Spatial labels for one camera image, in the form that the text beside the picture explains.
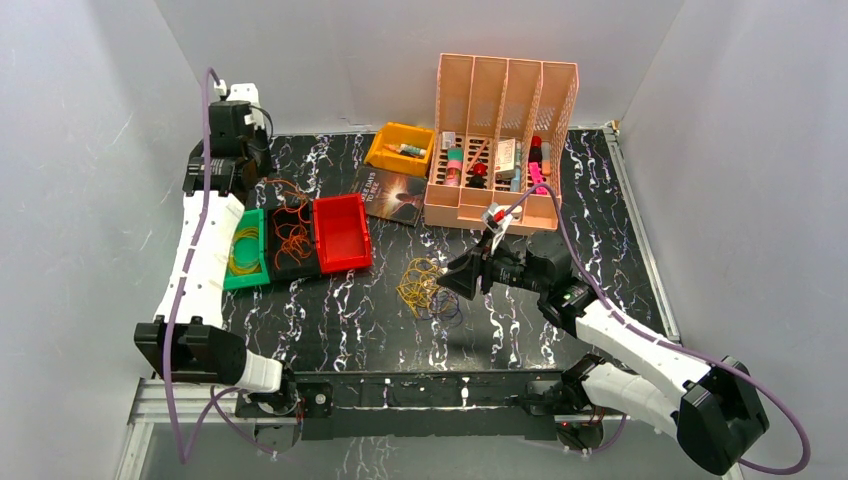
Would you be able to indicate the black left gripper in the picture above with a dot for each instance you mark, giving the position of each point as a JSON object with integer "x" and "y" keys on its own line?
{"x": 216, "y": 175}

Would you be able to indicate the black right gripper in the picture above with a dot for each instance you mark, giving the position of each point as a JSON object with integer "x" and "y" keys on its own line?
{"x": 464, "y": 282}

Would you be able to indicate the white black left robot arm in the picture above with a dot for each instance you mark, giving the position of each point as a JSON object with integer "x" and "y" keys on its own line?
{"x": 186, "y": 341}

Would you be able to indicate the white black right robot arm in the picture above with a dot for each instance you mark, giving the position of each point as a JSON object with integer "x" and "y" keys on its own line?
{"x": 713, "y": 415}

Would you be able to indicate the red black stamp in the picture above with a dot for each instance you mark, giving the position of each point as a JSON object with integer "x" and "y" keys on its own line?
{"x": 535, "y": 154}
{"x": 477, "y": 176}

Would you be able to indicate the light blue marker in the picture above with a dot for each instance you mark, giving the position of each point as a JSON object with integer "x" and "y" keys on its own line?
{"x": 516, "y": 180}

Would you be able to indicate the dark book Three Days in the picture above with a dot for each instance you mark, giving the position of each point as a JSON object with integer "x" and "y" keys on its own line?
{"x": 390, "y": 196}

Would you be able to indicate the black plastic bin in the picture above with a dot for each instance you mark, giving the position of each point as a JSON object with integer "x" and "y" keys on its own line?
{"x": 291, "y": 250}

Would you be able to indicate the pink glue stick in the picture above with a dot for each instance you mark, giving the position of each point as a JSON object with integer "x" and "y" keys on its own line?
{"x": 454, "y": 166}

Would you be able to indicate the red plastic bin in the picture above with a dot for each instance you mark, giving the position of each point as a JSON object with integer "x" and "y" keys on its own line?
{"x": 341, "y": 233}

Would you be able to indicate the green plastic bin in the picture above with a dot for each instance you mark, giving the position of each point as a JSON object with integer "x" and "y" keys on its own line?
{"x": 247, "y": 262}

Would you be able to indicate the pink pencil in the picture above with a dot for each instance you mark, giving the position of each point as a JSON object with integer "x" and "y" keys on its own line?
{"x": 479, "y": 151}

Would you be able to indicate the white grey card box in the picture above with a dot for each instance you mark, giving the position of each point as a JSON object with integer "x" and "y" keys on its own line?
{"x": 505, "y": 159}

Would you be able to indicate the green white glue stick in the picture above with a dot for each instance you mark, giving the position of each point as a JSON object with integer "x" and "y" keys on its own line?
{"x": 406, "y": 150}

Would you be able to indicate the small white eraser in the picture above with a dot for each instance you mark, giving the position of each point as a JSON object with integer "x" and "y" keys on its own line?
{"x": 447, "y": 140}

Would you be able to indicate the yellow plastic bin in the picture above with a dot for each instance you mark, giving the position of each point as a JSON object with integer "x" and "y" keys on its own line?
{"x": 397, "y": 133}

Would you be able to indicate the orange highlighter marker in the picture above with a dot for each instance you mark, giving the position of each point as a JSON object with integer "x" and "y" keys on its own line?
{"x": 546, "y": 164}

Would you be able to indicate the pink plastic file organizer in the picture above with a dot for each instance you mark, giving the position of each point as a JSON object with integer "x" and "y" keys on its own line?
{"x": 501, "y": 126}

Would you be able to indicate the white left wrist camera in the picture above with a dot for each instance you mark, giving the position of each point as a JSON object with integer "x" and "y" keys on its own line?
{"x": 246, "y": 95}

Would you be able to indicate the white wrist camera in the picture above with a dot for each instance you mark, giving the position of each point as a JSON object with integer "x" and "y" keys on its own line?
{"x": 497, "y": 222}
{"x": 246, "y": 95}

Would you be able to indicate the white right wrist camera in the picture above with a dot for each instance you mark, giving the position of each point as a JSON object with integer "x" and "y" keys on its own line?
{"x": 497, "y": 222}

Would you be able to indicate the black metal base rail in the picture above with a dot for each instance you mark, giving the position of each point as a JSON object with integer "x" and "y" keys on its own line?
{"x": 424, "y": 404}

